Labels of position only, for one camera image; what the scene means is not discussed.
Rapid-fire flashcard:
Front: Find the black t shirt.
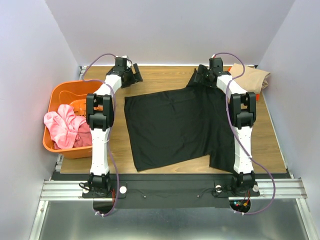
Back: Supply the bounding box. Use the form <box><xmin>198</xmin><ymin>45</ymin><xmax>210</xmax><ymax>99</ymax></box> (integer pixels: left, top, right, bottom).
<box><xmin>124</xmin><ymin>81</ymin><xmax>235</xmax><ymax>172</ymax></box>

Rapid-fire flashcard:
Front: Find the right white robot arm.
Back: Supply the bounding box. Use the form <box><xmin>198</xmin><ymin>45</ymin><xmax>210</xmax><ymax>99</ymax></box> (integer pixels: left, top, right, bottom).
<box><xmin>193</xmin><ymin>55</ymin><xmax>257</xmax><ymax>195</ymax></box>

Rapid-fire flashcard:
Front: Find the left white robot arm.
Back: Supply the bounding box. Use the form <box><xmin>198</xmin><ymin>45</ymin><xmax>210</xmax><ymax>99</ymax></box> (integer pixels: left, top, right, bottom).
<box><xmin>81</xmin><ymin>55</ymin><xmax>143</xmax><ymax>198</ymax></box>

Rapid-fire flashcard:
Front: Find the folded tan t shirt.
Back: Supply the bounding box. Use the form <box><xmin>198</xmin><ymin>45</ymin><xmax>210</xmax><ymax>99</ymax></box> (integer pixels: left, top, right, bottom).
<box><xmin>235</xmin><ymin>65</ymin><xmax>271</xmax><ymax>94</ymax></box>

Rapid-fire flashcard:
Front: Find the folded orange t shirt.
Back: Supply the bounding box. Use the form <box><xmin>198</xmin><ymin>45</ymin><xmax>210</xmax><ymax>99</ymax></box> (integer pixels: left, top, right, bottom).
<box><xmin>227</xmin><ymin>66</ymin><xmax>260</xmax><ymax>101</ymax></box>

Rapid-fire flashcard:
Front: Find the orange plastic basket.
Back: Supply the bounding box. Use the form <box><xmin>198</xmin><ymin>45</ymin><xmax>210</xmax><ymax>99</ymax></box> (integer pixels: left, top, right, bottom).
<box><xmin>42</xmin><ymin>80</ymin><xmax>102</xmax><ymax>159</ymax></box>

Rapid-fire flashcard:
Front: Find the pink t shirt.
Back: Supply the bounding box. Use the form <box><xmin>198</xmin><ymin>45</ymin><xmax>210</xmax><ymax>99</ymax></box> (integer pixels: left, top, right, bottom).
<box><xmin>43</xmin><ymin>104</ymin><xmax>92</xmax><ymax>150</ymax></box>

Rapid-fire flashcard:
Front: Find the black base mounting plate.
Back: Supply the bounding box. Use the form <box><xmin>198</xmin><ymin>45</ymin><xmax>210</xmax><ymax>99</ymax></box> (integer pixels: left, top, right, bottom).
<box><xmin>82</xmin><ymin>174</ymin><xmax>260</xmax><ymax>210</ymax></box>

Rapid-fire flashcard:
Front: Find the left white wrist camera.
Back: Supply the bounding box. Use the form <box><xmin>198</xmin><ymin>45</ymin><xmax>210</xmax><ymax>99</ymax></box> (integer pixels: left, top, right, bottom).
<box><xmin>122</xmin><ymin>55</ymin><xmax>133</xmax><ymax>71</ymax></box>

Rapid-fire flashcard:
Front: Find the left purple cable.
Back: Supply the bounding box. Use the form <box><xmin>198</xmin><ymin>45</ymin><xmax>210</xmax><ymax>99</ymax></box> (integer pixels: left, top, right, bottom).
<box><xmin>81</xmin><ymin>53</ymin><xmax>121</xmax><ymax>218</ymax></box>

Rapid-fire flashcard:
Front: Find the purple cable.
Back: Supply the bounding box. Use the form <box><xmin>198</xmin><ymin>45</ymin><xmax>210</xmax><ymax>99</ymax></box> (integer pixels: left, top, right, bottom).
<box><xmin>81</xmin><ymin>53</ymin><xmax>121</xmax><ymax>218</ymax></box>
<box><xmin>211</xmin><ymin>51</ymin><xmax>277</xmax><ymax>216</ymax></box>

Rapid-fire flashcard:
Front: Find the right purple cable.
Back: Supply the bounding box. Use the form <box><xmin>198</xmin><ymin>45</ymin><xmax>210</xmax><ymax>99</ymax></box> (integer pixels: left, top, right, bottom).
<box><xmin>211</xmin><ymin>51</ymin><xmax>277</xmax><ymax>216</ymax></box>

